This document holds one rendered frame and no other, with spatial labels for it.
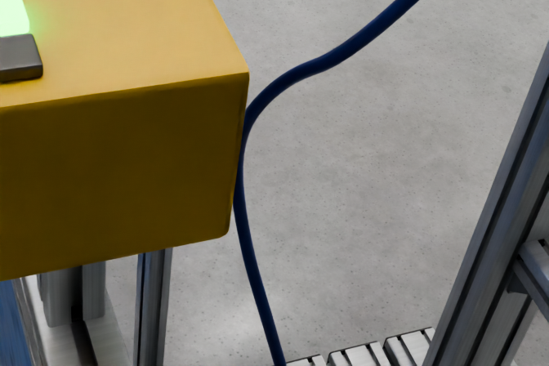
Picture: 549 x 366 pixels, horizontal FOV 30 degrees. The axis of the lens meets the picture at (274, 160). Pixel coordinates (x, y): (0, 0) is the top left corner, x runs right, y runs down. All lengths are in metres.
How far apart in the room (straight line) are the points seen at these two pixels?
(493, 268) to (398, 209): 0.81
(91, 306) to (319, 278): 1.18
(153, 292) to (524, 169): 0.49
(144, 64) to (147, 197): 0.06
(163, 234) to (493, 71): 1.83
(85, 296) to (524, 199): 0.54
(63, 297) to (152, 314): 0.74
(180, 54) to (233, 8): 1.86
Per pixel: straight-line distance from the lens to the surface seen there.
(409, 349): 1.55
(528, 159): 0.95
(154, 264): 1.19
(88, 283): 0.52
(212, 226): 0.41
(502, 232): 1.01
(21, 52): 0.35
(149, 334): 1.29
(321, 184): 1.85
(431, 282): 1.74
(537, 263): 1.02
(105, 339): 0.54
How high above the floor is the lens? 1.30
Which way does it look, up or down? 44 degrees down
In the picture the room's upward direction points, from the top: 10 degrees clockwise
